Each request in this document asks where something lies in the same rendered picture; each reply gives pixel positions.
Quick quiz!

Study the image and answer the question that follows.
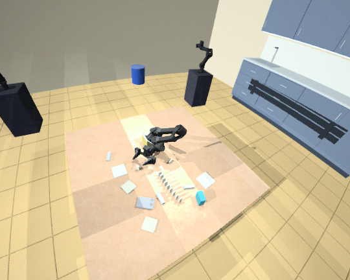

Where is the teal rectangular block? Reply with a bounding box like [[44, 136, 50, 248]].
[[195, 191, 206, 205]]

